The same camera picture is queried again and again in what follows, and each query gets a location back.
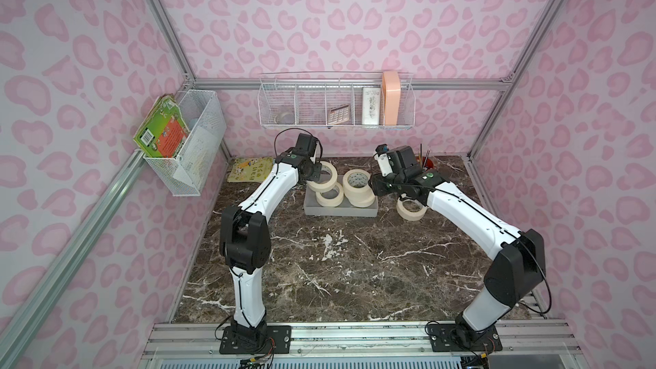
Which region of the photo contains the white wire wall shelf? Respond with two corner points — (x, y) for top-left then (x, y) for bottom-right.
(257, 71), (416, 129)

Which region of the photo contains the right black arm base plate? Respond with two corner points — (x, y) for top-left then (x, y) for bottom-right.
(424, 321), (504, 354)

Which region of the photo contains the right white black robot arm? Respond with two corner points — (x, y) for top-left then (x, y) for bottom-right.
(369, 145), (546, 345)

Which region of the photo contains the white mesh wall basket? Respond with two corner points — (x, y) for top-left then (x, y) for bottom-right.
(133, 90), (227, 196)

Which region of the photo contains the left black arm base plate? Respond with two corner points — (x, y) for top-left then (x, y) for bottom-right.
(219, 323), (292, 355)

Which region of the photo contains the red pen cup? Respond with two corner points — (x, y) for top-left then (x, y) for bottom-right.
(418, 156), (434, 171)

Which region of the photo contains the green red book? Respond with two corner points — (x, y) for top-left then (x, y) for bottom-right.
(133, 94), (191, 158)

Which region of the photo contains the colourful children's book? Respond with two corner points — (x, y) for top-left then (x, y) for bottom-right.
(227, 157), (274, 183)

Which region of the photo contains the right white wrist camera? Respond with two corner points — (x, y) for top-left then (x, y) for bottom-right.
(375, 143), (393, 177)

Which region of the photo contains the grey storage tray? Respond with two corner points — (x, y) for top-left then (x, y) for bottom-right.
(303, 174), (379, 218)

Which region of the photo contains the clear tape roll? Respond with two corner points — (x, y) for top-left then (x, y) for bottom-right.
(273, 107), (296, 126)

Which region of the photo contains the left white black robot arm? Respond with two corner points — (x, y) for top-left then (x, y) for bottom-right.
(220, 129), (323, 342)

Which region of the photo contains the small pink calculator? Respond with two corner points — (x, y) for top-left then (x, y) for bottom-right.
(327, 104), (352, 126)

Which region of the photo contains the pink rectangular case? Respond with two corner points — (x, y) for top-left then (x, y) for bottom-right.
(381, 70), (401, 126)

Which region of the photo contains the white patterned box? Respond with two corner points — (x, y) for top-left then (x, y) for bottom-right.
(361, 87), (381, 126)

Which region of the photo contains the white paper sheet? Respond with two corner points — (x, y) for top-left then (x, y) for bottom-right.
(173, 126), (217, 191)

